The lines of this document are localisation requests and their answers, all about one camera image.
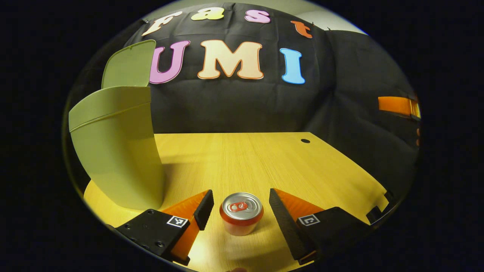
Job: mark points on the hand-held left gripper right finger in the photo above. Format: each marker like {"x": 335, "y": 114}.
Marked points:
{"x": 287, "y": 226}

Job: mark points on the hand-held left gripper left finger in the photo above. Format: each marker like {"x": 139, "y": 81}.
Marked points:
{"x": 204, "y": 209}

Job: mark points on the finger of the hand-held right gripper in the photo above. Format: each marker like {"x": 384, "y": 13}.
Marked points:
{"x": 395, "y": 105}

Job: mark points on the red pop can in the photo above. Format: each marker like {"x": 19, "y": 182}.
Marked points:
{"x": 242, "y": 221}

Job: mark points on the pale green garbage bin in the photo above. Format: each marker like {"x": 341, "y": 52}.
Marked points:
{"x": 121, "y": 151}

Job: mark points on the wooden desktop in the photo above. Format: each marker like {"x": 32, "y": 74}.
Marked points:
{"x": 245, "y": 162}

